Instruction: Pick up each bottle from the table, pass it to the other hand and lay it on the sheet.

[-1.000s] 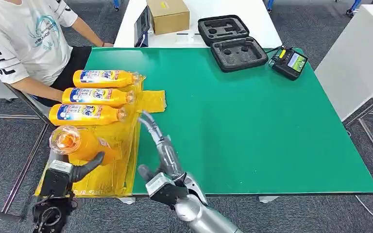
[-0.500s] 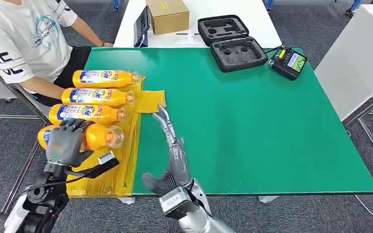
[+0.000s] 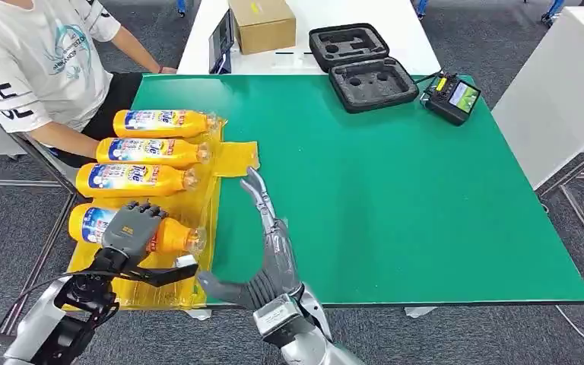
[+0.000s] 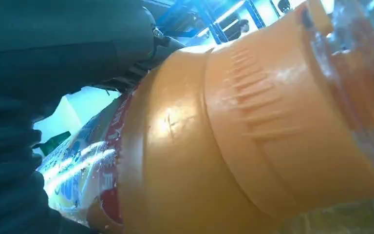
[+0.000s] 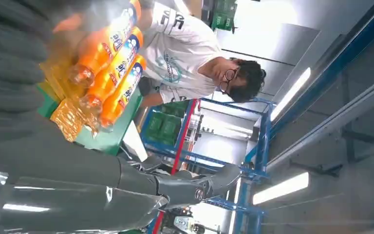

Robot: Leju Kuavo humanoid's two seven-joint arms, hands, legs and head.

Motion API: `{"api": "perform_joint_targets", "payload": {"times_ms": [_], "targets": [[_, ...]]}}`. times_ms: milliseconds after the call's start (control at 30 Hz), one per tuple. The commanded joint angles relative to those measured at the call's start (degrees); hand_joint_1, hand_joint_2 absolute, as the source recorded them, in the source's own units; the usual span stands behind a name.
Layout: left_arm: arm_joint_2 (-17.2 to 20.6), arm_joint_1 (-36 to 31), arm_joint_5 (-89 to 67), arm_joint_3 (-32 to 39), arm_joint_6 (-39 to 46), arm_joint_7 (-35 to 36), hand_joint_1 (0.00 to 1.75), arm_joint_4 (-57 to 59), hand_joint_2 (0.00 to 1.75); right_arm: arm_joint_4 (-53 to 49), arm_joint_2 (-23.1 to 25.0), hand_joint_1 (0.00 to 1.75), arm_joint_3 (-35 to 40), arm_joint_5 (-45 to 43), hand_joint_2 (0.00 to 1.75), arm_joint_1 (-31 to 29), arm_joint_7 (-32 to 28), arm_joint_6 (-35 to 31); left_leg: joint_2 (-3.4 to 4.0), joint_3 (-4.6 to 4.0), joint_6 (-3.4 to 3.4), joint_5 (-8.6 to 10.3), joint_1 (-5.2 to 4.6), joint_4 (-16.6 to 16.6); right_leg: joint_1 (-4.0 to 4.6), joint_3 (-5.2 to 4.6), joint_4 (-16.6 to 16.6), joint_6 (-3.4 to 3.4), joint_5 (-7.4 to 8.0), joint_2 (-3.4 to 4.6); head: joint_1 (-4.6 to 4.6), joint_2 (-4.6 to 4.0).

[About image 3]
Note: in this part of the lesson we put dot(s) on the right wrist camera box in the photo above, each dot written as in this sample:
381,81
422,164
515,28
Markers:
277,317

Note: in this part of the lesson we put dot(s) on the black remote controller with screen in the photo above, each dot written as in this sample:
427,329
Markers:
448,102

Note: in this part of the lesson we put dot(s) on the orange drink bottle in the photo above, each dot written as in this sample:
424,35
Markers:
173,237
181,152
193,123
166,181

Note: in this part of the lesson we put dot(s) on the dark tablet screen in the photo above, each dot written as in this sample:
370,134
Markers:
220,44

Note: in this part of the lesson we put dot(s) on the green table mat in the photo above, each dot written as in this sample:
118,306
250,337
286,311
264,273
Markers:
423,201

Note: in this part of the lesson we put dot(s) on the black foam-lined case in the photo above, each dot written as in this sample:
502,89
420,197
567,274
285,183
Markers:
365,84

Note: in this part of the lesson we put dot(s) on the white table with metal frame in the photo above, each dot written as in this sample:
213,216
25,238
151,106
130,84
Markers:
551,100

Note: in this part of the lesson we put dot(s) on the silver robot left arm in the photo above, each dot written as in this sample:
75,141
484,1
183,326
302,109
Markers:
35,327

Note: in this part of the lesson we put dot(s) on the white table foot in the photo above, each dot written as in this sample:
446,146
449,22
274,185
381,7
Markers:
419,312
199,314

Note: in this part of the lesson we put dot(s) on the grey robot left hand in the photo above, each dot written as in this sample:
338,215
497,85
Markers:
133,232

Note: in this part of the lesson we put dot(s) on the person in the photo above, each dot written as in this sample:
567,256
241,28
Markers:
30,65

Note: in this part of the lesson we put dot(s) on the thin black pen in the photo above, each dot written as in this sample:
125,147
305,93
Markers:
285,52

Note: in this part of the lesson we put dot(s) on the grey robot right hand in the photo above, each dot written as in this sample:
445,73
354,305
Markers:
277,262

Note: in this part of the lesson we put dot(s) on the brown cardboard box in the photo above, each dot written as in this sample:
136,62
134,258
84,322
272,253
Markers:
262,26

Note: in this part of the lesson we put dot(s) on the yellow plastic sheet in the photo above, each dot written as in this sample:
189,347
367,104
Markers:
236,158

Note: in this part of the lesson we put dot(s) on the person's left hand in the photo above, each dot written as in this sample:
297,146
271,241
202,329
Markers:
168,70

